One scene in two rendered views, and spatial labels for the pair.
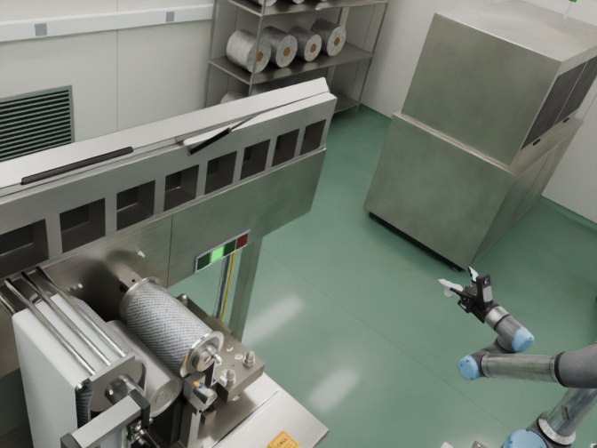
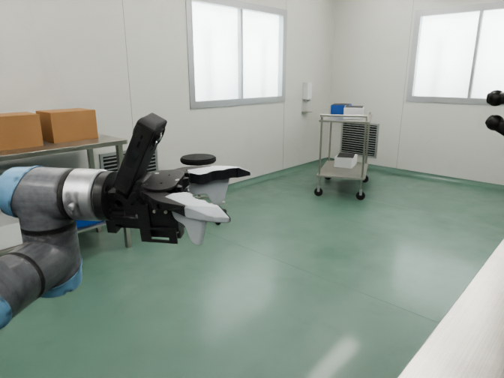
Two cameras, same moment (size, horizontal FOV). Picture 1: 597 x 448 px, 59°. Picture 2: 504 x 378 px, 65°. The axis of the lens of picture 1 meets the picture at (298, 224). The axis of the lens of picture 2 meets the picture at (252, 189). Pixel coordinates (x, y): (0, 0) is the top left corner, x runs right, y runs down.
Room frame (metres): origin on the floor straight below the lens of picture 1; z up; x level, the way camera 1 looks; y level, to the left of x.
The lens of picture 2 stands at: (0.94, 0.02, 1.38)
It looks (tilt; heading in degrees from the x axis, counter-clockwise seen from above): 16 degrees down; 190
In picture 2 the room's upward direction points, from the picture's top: straight up
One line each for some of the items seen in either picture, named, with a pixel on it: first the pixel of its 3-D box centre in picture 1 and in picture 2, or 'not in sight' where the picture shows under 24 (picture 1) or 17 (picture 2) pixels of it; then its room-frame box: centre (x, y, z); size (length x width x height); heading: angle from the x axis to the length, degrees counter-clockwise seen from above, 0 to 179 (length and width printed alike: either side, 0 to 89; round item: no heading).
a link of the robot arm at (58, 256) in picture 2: not in sight; (46, 260); (0.46, -0.38, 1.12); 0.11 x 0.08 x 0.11; 1
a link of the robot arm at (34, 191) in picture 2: not in sight; (43, 194); (0.44, -0.38, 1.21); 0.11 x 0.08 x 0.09; 91
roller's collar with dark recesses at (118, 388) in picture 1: (124, 394); not in sight; (0.68, 0.28, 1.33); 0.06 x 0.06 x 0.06; 58
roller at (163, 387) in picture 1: (133, 366); not in sight; (0.87, 0.33, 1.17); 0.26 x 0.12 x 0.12; 58
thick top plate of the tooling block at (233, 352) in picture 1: (202, 344); not in sight; (1.14, 0.21, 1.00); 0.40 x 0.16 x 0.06; 58
